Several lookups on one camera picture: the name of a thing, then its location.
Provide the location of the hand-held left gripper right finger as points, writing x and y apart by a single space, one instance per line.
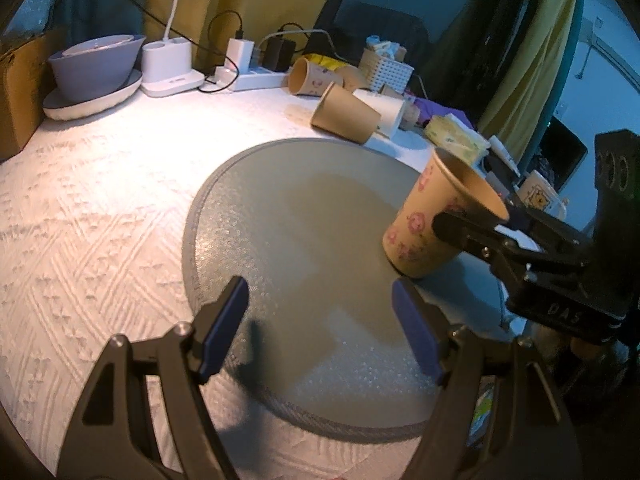
417 332

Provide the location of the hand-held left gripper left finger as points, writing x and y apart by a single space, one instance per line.
223 327

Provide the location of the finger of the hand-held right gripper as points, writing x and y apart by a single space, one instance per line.
470 235
550 232

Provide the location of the pink print paper cup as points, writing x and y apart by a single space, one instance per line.
430 220

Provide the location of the white paper cup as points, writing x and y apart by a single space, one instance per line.
382 110

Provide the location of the plain brown paper cup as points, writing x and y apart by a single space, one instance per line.
345 115

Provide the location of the printed brown paper cup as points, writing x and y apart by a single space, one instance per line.
312 79

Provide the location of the bear print mug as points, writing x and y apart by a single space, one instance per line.
540 195

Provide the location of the dark screen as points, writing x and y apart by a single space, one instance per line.
562 152

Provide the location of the yellow tissue pack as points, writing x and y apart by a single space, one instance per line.
455 137

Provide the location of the round grey mat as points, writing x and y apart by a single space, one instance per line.
310 270

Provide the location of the purple cloth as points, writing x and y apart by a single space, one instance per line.
440 110

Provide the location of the white textured tablecloth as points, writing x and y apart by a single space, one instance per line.
100 210

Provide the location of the white woven basket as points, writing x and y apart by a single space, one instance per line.
385 70

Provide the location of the patterned tissue pack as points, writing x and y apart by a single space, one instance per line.
384 46

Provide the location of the yellow snack packet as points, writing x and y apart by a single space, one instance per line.
327 62

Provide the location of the black chair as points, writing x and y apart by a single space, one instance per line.
380 25

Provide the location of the white power strip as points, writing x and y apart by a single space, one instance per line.
255 77

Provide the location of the black power adapter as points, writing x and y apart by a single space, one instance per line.
279 52

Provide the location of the white desk lamp base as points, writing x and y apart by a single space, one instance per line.
167 67

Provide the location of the white plate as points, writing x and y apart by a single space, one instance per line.
75 105

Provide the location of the white charger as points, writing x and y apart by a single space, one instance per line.
241 54

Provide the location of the grey bowl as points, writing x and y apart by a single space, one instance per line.
92 70

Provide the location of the cardboard box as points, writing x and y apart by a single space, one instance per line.
20 100

